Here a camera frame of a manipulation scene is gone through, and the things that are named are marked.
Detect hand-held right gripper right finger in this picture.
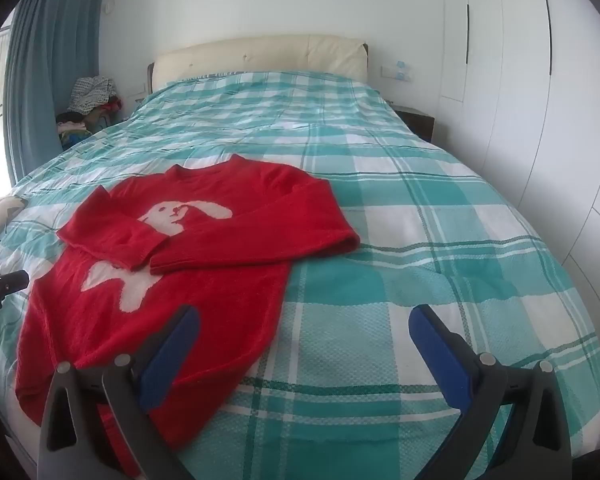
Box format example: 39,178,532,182
408,304,573,480

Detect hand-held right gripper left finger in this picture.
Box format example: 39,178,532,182
37,304,202,480

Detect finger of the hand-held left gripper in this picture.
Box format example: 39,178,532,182
0,270,30,295

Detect red sweater with white rabbit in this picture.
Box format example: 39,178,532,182
15,154,362,453

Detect pile of colourful clothes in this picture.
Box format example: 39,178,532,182
55,100,123,151

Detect patterned beige pillow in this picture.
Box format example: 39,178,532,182
0,196,28,251

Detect teal plaid blanket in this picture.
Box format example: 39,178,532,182
0,69,600,480

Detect grey checked cloth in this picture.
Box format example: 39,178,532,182
70,76,118,113

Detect blue curtain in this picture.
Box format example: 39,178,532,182
2,0,103,188

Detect dark nightstand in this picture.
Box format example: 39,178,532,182
392,105,436,142

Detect cream padded headboard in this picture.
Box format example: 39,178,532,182
147,34,371,95

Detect white wardrobe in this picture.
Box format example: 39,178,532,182
440,0,600,361

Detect white wall sockets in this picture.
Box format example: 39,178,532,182
381,61,412,82

